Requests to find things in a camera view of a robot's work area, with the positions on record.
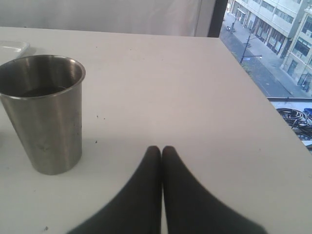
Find dark window frame post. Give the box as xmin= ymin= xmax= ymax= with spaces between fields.
xmin=207 ymin=0 xmax=228 ymax=38

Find white rectangular tray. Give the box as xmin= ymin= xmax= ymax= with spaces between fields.
xmin=0 ymin=40 xmax=30 ymax=62

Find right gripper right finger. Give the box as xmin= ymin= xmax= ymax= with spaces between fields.
xmin=162 ymin=146 xmax=266 ymax=234

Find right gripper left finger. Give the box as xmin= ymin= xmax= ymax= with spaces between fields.
xmin=70 ymin=146 xmax=162 ymax=234

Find stainless steel tumbler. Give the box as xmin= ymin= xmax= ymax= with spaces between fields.
xmin=0 ymin=55 xmax=86 ymax=175

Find coiled black cables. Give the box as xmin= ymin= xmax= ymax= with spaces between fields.
xmin=276 ymin=107 xmax=312 ymax=130

